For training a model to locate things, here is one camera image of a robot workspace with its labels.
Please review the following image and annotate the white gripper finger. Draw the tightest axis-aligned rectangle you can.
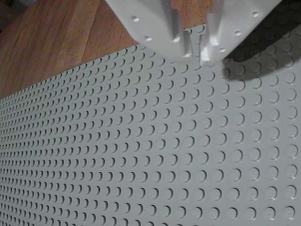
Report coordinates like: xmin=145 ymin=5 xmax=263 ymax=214
xmin=199 ymin=0 xmax=283 ymax=67
xmin=105 ymin=0 xmax=196 ymax=61

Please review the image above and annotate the large grey lego baseplate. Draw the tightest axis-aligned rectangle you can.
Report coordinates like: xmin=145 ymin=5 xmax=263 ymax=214
xmin=0 ymin=0 xmax=301 ymax=226

